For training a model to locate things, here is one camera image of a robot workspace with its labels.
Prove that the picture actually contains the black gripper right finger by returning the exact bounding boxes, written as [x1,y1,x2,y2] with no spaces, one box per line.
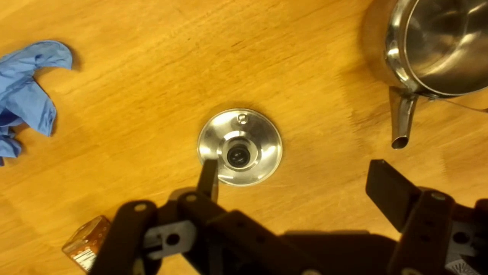
[365,159,488,275]

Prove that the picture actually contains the round steel kettle lid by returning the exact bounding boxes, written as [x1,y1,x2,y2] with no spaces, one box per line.
[197,107,286,188]

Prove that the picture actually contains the blue cloth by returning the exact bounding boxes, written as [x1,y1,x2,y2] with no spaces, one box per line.
[0,38,75,166]

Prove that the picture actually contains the stainless steel kettle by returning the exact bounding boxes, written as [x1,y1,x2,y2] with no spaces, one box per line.
[364,0,488,150]

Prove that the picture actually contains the brown spice jar red cap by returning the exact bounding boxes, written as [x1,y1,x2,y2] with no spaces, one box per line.
[62,214,113,273]

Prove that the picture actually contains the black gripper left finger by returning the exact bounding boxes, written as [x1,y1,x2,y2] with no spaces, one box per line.
[89,159,307,275]

